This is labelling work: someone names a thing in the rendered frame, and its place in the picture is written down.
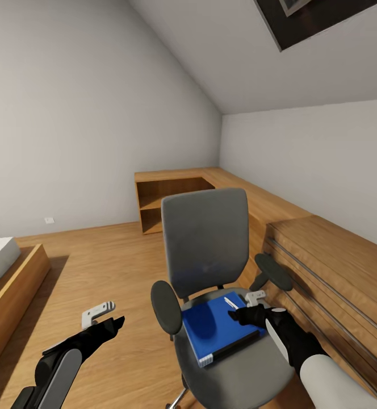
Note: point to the fixed window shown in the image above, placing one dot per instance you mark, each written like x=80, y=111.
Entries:
x=293, y=21

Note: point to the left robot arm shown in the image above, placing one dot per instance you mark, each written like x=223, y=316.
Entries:
x=56, y=371

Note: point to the cabinet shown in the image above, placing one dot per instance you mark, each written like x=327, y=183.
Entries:
x=334, y=272

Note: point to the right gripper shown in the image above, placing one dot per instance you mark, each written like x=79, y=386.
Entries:
x=246, y=315

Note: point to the swivel chair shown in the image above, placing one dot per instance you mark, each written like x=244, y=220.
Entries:
x=206, y=237

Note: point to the folder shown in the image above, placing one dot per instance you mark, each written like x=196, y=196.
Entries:
x=212, y=333

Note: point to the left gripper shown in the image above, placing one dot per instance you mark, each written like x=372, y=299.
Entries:
x=104, y=331

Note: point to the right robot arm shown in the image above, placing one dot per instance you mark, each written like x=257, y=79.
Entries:
x=328, y=385

